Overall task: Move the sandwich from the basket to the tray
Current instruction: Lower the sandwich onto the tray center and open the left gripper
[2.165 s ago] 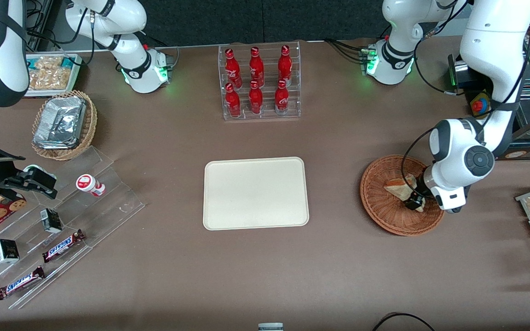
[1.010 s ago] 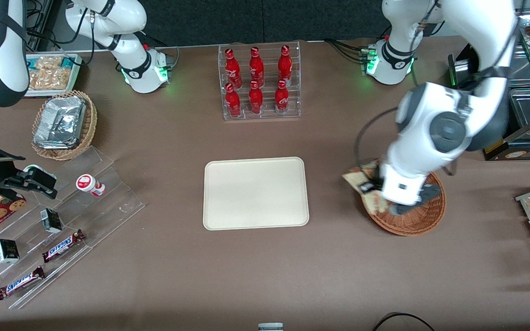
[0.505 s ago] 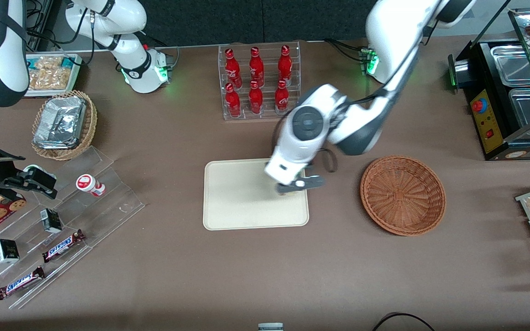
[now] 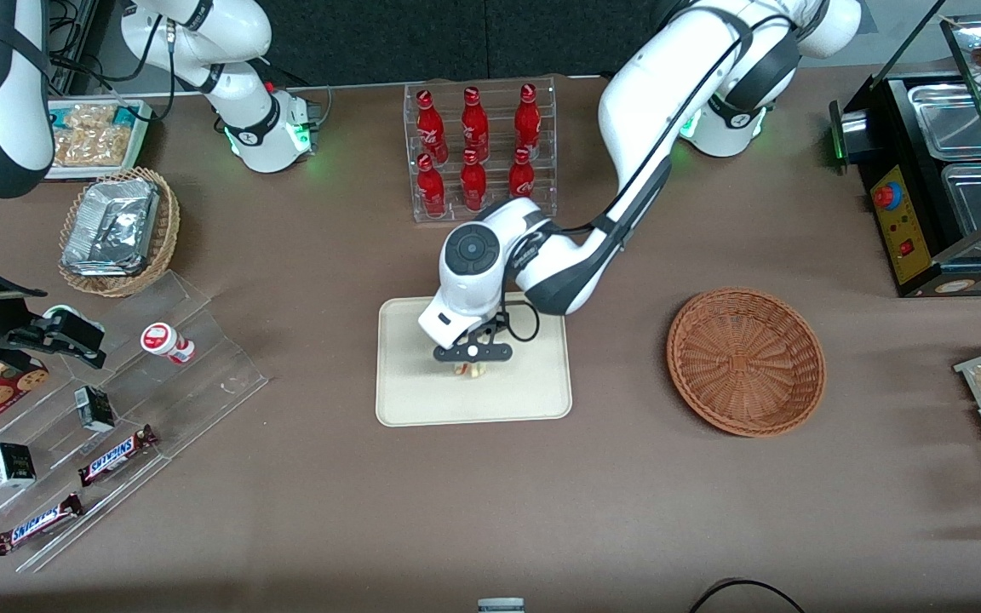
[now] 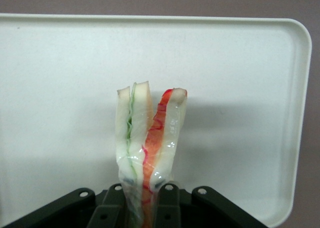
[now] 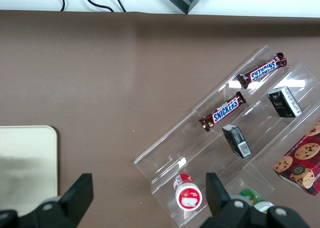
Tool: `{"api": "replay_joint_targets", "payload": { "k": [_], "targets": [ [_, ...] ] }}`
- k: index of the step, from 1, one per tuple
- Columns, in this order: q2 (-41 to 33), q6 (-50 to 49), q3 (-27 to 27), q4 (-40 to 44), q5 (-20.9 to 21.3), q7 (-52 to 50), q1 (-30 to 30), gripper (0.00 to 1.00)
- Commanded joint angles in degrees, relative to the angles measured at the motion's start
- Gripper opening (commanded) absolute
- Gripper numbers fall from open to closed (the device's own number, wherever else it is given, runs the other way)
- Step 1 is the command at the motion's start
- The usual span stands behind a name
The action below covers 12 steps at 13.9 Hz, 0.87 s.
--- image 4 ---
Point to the triangle sandwich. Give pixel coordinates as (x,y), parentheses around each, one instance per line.
(471,369)

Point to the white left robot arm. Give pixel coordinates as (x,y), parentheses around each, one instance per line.
(652,111)

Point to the cream plastic tray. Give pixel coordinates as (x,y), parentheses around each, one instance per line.
(524,383)

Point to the tan wicker basket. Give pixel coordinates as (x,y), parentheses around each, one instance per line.
(163,230)

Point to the white tray of snack bags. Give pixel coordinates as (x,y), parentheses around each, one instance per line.
(94,136)

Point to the round brown wicker basket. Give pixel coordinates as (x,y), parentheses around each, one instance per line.
(746,362)

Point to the small black carton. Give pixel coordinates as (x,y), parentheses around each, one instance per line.
(95,409)
(12,465)

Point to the small red white bottle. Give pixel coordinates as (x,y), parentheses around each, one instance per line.
(165,342)

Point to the stack of foil trays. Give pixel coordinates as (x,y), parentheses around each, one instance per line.
(111,226)

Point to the Snickers bar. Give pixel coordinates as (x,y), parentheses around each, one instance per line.
(37,524)
(116,455)

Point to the clear acrylic bottle rack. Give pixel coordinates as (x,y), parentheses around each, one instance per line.
(495,209)

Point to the clear acrylic stepped display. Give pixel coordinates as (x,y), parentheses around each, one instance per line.
(201,383)

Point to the red cola bottle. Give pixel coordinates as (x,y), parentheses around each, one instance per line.
(428,123)
(522,173)
(473,119)
(431,186)
(473,181)
(527,115)

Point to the small grey device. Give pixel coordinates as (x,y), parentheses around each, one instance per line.
(501,605)

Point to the black food warmer cabinet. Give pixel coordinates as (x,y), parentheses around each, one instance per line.
(903,221)

